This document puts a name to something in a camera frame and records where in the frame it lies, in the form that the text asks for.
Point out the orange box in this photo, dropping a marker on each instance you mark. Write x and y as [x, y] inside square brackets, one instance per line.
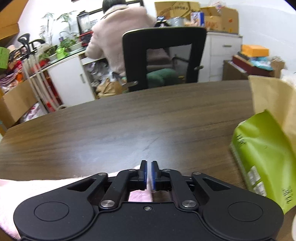
[254, 51]

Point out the cardboard box on cabinet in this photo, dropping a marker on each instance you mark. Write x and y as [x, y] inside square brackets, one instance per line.
[221, 20]

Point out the white drawer cabinet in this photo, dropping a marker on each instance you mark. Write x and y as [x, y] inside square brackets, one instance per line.
[218, 48]

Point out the red small appliance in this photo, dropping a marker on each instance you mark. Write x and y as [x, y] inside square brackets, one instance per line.
[85, 38]

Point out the brown paper bag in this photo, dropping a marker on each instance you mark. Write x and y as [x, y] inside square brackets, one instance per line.
[276, 96]

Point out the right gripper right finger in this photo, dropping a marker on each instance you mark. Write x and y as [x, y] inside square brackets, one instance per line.
[186, 191]

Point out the white desk cabinet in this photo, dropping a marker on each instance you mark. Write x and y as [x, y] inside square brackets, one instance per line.
[71, 79]

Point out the green package bag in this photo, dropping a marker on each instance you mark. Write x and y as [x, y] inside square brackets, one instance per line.
[265, 158]

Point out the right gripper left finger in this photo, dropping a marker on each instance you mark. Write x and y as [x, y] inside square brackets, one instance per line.
[109, 192]

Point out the person in pink jacket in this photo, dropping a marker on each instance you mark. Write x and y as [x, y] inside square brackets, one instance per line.
[106, 40]

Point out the black office chair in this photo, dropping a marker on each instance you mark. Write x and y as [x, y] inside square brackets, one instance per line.
[149, 55]

